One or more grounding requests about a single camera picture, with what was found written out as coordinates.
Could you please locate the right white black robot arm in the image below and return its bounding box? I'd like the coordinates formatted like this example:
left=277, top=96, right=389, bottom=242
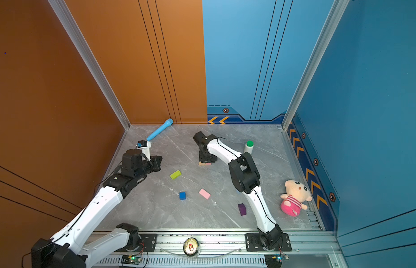
left=193, top=131, right=284, bottom=251

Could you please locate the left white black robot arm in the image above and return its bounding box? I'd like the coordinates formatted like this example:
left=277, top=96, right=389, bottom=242
left=29, top=148, right=163, bottom=268

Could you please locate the lime green block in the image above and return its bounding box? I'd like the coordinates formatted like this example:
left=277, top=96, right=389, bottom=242
left=170, top=170, right=182, bottom=180

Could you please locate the light pink block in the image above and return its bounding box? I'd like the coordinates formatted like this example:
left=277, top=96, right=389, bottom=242
left=199, top=189, right=211, bottom=199

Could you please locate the purple block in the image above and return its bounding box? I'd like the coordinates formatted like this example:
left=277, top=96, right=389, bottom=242
left=238, top=203, right=247, bottom=216

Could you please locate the blue toy microphone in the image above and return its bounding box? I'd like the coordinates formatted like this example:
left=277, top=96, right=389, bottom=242
left=146, top=118, right=174, bottom=141

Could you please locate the white bottle green cap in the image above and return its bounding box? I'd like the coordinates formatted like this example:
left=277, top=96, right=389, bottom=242
left=244, top=140, right=254, bottom=154

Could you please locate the round emergency button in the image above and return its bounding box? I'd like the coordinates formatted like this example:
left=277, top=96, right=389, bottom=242
left=183, top=237, right=200, bottom=258

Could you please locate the pink plush doll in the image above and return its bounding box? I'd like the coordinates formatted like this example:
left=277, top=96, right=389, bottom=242
left=281, top=180, right=313, bottom=217

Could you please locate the left green circuit board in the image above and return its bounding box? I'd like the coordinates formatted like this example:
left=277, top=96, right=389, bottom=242
left=120, top=255, right=143, bottom=265

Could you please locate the right circuit board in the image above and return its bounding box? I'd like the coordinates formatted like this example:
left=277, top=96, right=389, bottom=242
left=272, top=253, right=289, bottom=262

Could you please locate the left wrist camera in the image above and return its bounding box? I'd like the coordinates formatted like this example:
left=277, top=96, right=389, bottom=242
left=137, top=140, right=152, bottom=161

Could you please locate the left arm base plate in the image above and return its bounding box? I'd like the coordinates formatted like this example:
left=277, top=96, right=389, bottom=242
left=115, top=233, right=158, bottom=253

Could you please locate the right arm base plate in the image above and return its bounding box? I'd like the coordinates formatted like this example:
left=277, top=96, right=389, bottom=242
left=245, top=233, right=292, bottom=252

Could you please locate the aluminium front rail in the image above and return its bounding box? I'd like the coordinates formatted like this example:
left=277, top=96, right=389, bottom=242
left=87, top=231, right=347, bottom=268

